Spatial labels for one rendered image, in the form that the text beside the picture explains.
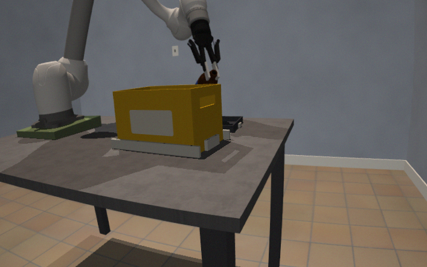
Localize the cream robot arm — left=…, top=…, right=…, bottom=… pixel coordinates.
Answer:
left=31, top=0, right=210, bottom=129

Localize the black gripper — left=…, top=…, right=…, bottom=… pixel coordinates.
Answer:
left=187, top=19, right=220, bottom=81

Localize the orange and blue bottle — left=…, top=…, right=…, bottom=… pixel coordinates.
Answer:
left=195, top=69, right=218, bottom=85

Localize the yellow-brown crate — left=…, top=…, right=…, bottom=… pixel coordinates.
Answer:
left=113, top=84, right=223, bottom=152

